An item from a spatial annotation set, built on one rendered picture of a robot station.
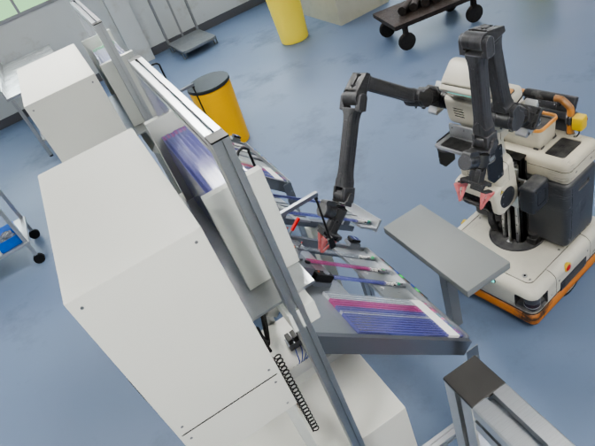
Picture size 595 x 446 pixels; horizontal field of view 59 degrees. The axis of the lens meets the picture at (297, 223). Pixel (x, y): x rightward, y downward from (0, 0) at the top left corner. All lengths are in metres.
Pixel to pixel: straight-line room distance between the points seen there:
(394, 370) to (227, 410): 1.47
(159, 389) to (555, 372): 1.95
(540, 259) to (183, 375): 2.00
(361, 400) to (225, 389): 0.72
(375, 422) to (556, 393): 1.03
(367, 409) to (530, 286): 1.12
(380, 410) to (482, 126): 1.08
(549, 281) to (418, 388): 0.82
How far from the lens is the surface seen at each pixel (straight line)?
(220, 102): 4.90
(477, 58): 1.86
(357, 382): 2.11
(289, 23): 6.98
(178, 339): 1.31
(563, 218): 2.78
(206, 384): 1.44
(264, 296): 1.41
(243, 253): 1.36
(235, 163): 1.07
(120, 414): 3.38
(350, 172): 2.09
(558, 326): 2.97
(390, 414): 2.01
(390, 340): 1.71
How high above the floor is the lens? 2.35
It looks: 37 degrees down
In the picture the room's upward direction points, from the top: 21 degrees counter-clockwise
